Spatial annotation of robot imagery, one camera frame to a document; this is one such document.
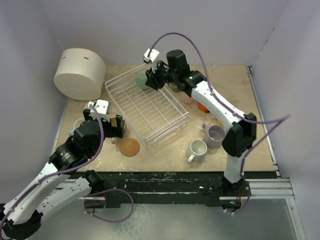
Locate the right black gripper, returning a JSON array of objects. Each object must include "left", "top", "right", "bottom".
[{"left": 146, "top": 59, "right": 178, "bottom": 91}]

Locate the sage green cup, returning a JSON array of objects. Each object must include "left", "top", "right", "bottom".
[{"left": 135, "top": 73, "right": 150, "bottom": 90}]

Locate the coral pink mug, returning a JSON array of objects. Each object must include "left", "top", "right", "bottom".
[{"left": 180, "top": 92, "right": 196, "bottom": 105}]

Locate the pale grey white mug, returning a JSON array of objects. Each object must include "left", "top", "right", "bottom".
[{"left": 186, "top": 139, "right": 208, "bottom": 164}]

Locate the beige round mug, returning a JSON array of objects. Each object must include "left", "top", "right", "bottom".
[{"left": 111, "top": 117, "right": 127, "bottom": 137}]

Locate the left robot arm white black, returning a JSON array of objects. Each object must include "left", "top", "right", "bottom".
[{"left": 0, "top": 104, "right": 125, "bottom": 240}]

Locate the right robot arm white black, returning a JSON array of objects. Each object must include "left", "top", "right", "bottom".
[{"left": 143, "top": 49, "right": 257, "bottom": 196}]

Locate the olive green small cup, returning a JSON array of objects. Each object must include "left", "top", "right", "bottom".
[{"left": 169, "top": 84, "right": 180, "bottom": 93}]

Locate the light blue mug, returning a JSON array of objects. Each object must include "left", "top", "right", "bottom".
[{"left": 68, "top": 118, "right": 85, "bottom": 136}]

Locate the round woven cork coaster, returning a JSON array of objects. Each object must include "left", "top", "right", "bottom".
[{"left": 119, "top": 138, "right": 140, "bottom": 157}]

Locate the large white cylindrical container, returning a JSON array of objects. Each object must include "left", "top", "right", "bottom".
[{"left": 53, "top": 48, "right": 106, "bottom": 101}]

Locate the orange cup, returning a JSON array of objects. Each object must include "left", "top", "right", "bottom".
[{"left": 197, "top": 102, "right": 210, "bottom": 113}]

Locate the lilac mug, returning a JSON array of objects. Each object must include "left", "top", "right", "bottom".
[{"left": 202, "top": 122, "right": 227, "bottom": 149}]

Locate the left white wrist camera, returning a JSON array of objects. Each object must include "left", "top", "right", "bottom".
[{"left": 84, "top": 99, "right": 110, "bottom": 122}]

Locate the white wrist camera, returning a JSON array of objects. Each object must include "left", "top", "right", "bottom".
[
  {"left": 84, "top": 99, "right": 110, "bottom": 122},
  {"left": 143, "top": 48, "right": 160, "bottom": 65}
]

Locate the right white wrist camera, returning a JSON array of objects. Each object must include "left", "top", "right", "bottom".
[{"left": 143, "top": 48, "right": 160, "bottom": 65}]

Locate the white wire dish rack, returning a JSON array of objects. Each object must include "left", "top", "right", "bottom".
[{"left": 105, "top": 64, "right": 190, "bottom": 149}]

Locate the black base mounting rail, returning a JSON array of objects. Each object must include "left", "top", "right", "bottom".
[{"left": 74, "top": 171, "right": 278, "bottom": 208}]

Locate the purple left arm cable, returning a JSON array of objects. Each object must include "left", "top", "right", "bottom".
[{"left": 0, "top": 104, "right": 135, "bottom": 237}]

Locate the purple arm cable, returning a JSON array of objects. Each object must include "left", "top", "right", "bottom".
[
  {"left": 149, "top": 32, "right": 291, "bottom": 216},
  {"left": 0, "top": 104, "right": 135, "bottom": 237}
]

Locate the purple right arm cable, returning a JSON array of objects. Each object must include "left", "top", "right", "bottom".
[{"left": 149, "top": 32, "right": 291, "bottom": 216}]

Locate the aluminium frame rail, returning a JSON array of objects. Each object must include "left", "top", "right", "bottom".
[{"left": 246, "top": 66, "right": 306, "bottom": 240}]

